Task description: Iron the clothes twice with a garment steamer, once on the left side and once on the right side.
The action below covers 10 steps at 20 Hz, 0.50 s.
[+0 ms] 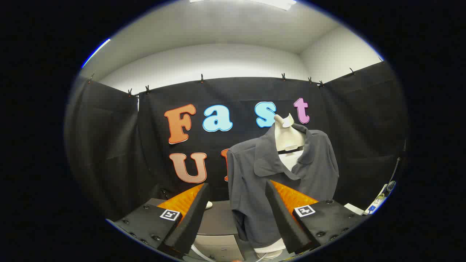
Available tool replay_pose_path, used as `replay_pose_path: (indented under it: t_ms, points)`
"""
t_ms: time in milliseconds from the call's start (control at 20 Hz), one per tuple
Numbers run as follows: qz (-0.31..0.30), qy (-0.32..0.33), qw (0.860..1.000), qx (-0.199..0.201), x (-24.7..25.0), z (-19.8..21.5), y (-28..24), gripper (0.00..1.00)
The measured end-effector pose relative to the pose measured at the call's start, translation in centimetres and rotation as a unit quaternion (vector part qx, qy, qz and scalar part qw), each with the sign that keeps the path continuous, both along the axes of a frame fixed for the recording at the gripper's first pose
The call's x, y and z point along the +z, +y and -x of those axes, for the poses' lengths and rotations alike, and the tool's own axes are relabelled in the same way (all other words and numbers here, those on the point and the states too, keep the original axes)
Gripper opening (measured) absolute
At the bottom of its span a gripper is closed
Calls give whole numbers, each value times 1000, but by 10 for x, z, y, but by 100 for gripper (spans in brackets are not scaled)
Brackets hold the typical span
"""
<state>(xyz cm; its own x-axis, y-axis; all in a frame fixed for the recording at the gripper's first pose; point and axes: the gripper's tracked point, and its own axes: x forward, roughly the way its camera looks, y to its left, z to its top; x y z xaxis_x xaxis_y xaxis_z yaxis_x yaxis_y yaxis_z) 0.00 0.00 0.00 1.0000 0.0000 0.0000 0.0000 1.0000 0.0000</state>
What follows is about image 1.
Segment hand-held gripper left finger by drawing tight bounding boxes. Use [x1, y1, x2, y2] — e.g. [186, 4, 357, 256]
[106, 183, 212, 259]

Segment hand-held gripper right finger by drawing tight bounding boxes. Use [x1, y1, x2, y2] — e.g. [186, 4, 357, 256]
[265, 180, 367, 255]

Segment grey button shirt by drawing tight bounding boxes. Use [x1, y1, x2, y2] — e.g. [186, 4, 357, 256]
[226, 123, 340, 249]

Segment grey drawer cabinet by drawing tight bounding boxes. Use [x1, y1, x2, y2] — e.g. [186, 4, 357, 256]
[146, 198, 245, 262]

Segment white mannequin torso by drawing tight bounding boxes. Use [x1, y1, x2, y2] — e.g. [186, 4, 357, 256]
[254, 114, 306, 259]

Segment cluttered white desk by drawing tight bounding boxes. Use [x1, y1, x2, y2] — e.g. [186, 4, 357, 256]
[344, 181, 398, 216]

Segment black backdrop cloth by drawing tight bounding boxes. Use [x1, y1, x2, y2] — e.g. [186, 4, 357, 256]
[65, 61, 409, 222]

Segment row of black clips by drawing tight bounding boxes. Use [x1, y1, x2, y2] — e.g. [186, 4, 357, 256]
[87, 56, 383, 98]

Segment ceiling light panel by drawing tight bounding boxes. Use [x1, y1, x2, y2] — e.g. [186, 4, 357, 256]
[189, 0, 297, 11]

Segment translucent hose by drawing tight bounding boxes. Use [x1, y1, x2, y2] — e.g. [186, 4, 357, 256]
[190, 245, 219, 262]

